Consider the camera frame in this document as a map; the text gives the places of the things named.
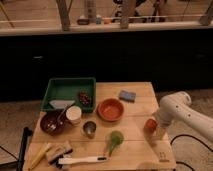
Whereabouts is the red apple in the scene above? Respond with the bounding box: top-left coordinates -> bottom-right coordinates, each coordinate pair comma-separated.
144,119 -> 157,133

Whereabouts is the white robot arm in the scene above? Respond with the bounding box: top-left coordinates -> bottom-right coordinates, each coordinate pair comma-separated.
154,91 -> 213,142

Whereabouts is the red bowl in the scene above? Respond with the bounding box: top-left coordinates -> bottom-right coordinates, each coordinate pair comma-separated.
97,98 -> 124,122

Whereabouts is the dark brown bowl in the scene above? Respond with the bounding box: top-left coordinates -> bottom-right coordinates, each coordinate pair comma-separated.
40,111 -> 65,136

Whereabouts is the green plastic scoop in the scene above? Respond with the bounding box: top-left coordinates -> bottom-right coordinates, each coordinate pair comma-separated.
108,130 -> 124,155

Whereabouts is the blue sponge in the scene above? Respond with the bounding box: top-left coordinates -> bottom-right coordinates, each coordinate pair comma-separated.
119,90 -> 136,102

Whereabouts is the small metal cup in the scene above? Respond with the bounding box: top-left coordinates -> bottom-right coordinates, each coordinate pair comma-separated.
83,121 -> 96,138

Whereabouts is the brown pine cone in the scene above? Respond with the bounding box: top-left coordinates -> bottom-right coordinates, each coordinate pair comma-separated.
78,91 -> 91,106

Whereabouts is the white paper cup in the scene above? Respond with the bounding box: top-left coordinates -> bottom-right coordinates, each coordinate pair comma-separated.
66,106 -> 82,125

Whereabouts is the metal spoon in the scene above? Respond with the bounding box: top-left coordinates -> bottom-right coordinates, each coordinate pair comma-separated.
55,105 -> 71,127

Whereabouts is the white cloth in tray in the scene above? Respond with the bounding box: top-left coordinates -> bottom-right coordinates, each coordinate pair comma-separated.
49,100 -> 75,109

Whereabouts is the green plastic tray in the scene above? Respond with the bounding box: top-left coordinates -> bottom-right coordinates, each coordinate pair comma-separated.
41,77 -> 96,113

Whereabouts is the wooden scrub brush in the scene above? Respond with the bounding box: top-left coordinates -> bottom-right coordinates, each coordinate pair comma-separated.
46,141 -> 73,164

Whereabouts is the black cable on floor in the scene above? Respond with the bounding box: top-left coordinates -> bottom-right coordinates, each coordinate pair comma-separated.
169,134 -> 213,171

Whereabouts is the white handled brush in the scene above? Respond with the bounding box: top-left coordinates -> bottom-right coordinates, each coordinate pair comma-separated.
58,156 -> 108,165

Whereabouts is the black table side handle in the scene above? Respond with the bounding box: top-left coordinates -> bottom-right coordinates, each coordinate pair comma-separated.
16,127 -> 33,171

